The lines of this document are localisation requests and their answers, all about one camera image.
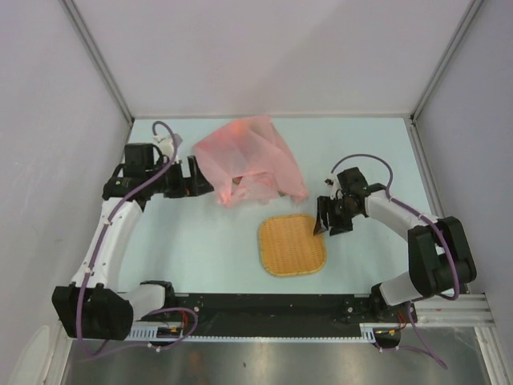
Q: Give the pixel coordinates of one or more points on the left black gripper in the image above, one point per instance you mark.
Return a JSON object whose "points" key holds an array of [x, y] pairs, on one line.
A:
{"points": [[194, 185]]}

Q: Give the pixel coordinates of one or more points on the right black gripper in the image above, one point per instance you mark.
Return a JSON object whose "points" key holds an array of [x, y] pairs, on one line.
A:
{"points": [[324, 204]]}

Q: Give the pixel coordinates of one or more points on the pink plastic bag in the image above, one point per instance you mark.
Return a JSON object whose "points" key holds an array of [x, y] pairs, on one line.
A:
{"points": [[248, 160]]}

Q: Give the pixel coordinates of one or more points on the woven bamboo tray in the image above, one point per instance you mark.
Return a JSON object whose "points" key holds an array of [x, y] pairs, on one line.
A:
{"points": [[288, 247]]}

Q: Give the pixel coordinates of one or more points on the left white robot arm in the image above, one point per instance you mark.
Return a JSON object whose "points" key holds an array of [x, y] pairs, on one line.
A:
{"points": [[100, 268]]}

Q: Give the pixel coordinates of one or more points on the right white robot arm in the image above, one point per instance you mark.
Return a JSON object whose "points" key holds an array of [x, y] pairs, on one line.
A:
{"points": [[438, 253]]}

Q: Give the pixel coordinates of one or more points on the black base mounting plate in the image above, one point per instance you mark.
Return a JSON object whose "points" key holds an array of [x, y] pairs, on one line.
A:
{"points": [[247, 321]]}

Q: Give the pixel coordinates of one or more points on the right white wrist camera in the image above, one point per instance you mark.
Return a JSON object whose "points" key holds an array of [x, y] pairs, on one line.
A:
{"points": [[332, 181]]}

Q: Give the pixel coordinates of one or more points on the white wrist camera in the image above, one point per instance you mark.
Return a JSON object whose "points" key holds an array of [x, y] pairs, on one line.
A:
{"points": [[168, 145], [332, 181]]}

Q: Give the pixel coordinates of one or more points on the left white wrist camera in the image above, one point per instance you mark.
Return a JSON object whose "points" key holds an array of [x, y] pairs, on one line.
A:
{"points": [[168, 145]]}

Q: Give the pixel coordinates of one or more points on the right side aluminium rail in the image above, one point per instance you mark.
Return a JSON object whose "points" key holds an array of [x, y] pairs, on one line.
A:
{"points": [[424, 169]]}

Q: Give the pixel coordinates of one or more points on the aluminium rail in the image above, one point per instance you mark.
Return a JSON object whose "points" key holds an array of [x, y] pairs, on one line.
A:
{"points": [[449, 306], [424, 169]]}

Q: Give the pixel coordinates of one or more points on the white slotted cable duct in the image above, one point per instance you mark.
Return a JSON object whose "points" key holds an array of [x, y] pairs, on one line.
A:
{"points": [[170, 332]]}

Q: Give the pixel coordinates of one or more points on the front aluminium rail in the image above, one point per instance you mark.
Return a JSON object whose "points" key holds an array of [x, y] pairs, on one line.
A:
{"points": [[449, 306]]}

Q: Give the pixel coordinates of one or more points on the left aluminium frame post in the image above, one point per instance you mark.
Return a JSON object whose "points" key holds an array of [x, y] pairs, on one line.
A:
{"points": [[91, 47]]}

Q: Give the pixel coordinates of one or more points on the aluminium frame post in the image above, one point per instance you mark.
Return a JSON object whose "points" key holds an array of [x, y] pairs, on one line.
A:
{"points": [[456, 40], [91, 47]]}

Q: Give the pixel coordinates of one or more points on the right aluminium frame post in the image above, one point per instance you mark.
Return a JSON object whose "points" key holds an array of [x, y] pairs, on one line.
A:
{"points": [[456, 40]]}

